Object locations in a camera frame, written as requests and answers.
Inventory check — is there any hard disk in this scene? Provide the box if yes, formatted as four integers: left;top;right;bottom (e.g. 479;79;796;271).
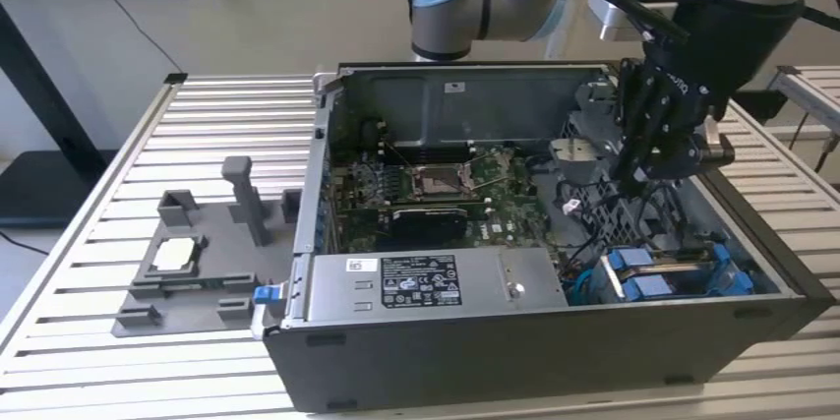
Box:
603;241;755;302

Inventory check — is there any silver CPU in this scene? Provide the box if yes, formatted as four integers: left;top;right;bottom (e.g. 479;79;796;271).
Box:
152;237;200;272

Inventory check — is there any thin black wall cable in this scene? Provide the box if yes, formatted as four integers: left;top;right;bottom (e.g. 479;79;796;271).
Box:
64;0;187;78

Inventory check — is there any black stand with base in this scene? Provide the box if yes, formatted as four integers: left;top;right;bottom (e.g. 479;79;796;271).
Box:
0;0;117;230

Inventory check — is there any grey parts rack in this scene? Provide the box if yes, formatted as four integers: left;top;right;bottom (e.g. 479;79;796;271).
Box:
113;155;304;338

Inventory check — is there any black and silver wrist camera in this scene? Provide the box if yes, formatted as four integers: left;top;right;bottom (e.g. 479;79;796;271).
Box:
701;117;737;173

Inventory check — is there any blue case latch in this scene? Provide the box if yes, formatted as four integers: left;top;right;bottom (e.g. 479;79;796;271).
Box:
251;283;283;311

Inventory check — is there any CPU socket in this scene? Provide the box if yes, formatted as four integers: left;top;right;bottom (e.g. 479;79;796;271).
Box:
404;162;488;201

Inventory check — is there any blue data wire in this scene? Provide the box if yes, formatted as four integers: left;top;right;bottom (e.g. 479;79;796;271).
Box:
564;267;613;306

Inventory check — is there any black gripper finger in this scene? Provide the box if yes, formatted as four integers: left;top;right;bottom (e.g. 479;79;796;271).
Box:
645;117;708;184
611;59;661;199

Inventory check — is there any black open PC case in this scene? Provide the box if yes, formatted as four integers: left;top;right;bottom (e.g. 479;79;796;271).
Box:
260;60;836;414

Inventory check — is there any grey power supply unit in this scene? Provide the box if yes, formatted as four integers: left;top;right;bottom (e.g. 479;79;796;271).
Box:
299;250;569;329

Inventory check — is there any black graphics card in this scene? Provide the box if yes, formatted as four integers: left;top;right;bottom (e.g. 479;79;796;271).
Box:
388;206;471;240

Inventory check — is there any metal slat side table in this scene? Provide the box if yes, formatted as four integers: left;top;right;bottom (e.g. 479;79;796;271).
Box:
773;64;840;139

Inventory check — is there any silver camera box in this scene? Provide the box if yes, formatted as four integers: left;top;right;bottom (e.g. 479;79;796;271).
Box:
587;0;677;42

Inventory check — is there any black disk power wire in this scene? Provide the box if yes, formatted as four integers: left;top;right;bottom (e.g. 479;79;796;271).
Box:
629;191;688;259

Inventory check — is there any green PC motherboard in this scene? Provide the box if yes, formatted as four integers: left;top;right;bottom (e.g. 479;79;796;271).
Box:
327;144;563;255

